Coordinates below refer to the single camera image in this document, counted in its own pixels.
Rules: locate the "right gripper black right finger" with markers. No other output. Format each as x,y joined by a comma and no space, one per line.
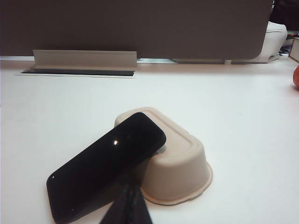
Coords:
141,210

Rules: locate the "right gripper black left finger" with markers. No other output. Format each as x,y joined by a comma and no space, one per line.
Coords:
116,210

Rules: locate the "black smartphone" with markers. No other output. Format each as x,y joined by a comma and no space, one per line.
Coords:
105,163

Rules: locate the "beige pulp tray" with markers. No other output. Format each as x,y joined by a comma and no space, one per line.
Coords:
177,163

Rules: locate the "grey felt desk divider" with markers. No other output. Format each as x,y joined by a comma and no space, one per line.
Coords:
140,23

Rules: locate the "orange round object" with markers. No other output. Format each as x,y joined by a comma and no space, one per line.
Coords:
296,75

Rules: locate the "white round appliance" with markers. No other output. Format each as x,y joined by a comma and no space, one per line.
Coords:
273,42

